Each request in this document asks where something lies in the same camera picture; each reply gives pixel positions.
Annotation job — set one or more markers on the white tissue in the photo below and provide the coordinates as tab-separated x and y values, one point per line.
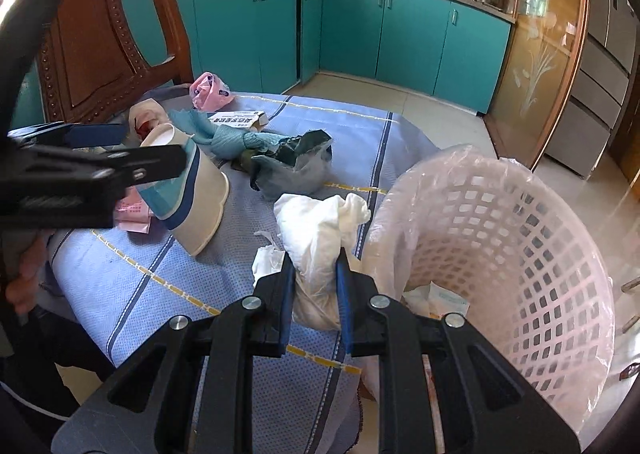
315	234
265	259

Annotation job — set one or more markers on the pink plastic bag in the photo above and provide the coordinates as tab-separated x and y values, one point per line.
207	92

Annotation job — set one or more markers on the blue cloth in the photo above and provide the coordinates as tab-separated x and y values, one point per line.
230	139

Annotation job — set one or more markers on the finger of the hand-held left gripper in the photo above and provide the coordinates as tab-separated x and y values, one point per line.
95	134
150	162

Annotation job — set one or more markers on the white blue striped paper cup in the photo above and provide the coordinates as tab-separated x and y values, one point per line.
200	204

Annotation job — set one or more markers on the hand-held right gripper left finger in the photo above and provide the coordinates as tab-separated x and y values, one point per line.
287	294

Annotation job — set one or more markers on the pink paper packet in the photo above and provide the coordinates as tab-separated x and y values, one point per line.
132	214

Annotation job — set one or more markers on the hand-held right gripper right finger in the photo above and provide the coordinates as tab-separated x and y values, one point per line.
345	299

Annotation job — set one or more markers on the white printed card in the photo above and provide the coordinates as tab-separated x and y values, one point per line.
235	119

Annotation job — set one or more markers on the white paper wrapper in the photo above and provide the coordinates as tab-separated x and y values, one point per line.
445	301

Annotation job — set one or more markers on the person's dark blue clothing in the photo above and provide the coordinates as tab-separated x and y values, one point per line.
30	384

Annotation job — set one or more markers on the dark green crumpled bag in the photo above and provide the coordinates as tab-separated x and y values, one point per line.
290	174

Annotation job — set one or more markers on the blue checked tablecloth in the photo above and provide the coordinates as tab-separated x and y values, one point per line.
175	284

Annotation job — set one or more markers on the grey refrigerator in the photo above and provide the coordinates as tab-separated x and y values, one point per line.
600	59

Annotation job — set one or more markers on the teal kitchen cabinets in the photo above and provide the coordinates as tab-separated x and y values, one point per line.
410	34

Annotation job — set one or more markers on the carved wooden chair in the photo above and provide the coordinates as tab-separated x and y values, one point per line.
100	34

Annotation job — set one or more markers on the etched glass sliding door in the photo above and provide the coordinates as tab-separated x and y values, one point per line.
540	59

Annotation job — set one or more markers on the person's left hand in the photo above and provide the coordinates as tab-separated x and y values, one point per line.
22	284

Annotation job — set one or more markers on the translucent bag with red scrap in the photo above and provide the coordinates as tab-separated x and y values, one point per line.
147	117

